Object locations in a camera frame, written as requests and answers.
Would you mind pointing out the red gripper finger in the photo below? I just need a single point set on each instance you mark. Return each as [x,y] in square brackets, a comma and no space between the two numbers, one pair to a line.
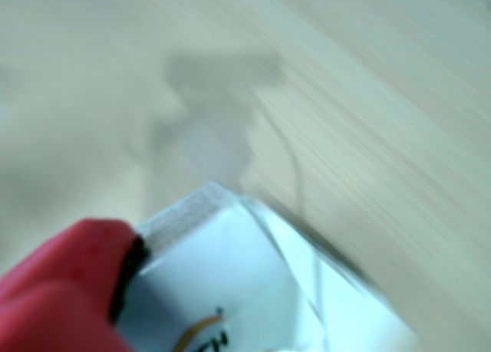
[57,287]

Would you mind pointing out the small white packet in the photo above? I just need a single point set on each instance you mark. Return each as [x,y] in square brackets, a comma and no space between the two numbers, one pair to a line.
[245,283]

